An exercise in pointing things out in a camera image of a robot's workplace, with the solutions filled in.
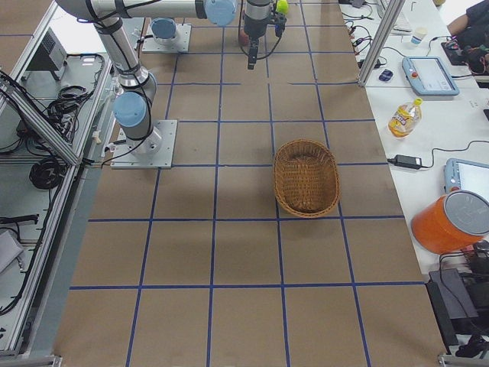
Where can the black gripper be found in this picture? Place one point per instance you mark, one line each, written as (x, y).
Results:
(254, 29)

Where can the red apple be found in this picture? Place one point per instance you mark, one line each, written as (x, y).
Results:
(243, 38)

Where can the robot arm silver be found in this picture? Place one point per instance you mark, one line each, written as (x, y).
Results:
(132, 109)
(253, 19)

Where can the wicker basket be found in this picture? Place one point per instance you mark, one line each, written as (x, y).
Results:
(306, 180)

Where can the green apple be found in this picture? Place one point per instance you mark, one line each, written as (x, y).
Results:
(282, 6)

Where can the orange juice bottle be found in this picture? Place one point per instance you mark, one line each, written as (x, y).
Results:
(405, 119)

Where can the paper cup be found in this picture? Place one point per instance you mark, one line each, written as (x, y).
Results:
(418, 35)

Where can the teach pendant blue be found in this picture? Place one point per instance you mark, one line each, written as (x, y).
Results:
(428, 76)

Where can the black power adapter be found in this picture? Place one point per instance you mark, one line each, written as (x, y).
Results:
(406, 161)

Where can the orange bucket grey lid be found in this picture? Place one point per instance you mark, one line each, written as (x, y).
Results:
(453, 222)

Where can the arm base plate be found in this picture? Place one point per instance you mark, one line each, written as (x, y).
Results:
(174, 42)
(156, 151)

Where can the aluminium frame post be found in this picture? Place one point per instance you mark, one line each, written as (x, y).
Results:
(391, 14)

